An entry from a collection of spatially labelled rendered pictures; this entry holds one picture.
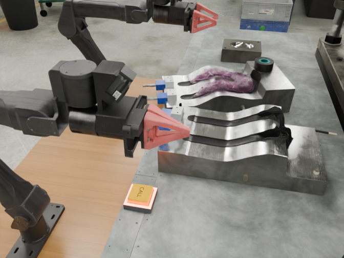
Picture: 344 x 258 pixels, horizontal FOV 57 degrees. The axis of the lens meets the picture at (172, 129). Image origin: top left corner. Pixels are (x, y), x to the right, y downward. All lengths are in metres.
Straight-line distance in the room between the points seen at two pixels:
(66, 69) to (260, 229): 0.64
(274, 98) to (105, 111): 0.89
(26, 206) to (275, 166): 0.65
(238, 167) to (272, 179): 0.11
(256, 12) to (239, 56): 2.66
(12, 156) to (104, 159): 1.51
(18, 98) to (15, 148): 2.00
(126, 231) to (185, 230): 0.16
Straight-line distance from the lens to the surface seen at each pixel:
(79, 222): 0.93
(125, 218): 0.91
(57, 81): 0.53
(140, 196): 0.90
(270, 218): 0.94
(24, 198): 0.80
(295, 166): 1.02
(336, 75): 1.80
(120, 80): 0.48
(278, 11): 4.35
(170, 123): 0.51
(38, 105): 0.58
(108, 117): 0.51
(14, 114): 0.60
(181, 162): 0.97
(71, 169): 1.08
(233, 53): 1.70
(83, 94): 0.51
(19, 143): 2.64
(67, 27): 1.17
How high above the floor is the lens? 1.52
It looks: 37 degrees down
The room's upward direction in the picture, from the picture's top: straight up
